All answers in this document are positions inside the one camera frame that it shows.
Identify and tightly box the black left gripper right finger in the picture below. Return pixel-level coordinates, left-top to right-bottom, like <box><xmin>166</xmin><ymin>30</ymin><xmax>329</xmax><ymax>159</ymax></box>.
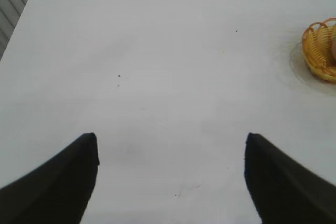
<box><xmin>244</xmin><ymin>132</ymin><xmax>336</xmax><ymax>224</ymax></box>

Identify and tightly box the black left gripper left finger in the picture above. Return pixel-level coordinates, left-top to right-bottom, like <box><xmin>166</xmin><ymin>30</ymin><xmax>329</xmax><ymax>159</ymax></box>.
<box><xmin>0</xmin><ymin>132</ymin><xmax>100</xmax><ymax>224</ymax></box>

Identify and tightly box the yellow woven plastic basket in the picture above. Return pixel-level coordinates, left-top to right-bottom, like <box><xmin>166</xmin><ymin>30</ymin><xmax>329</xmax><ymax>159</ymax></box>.
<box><xmin>301</xmin><ymin>17</ymin><xmax>336</xmax><ymax>85</ymax></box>

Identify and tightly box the pink peach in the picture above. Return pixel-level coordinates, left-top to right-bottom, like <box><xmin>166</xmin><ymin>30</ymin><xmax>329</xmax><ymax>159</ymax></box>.
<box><xmin>330</xmin><ymin>23</ymin><xmax>336</xmax><ymax>65</ymax></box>

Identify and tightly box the white slatted panel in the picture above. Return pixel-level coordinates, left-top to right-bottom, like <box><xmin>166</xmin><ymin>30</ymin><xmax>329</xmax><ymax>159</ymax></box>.
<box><xmin>0</xmin><ymin>0</ymin><xmax>40</xmax><ymax>61</ymax></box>

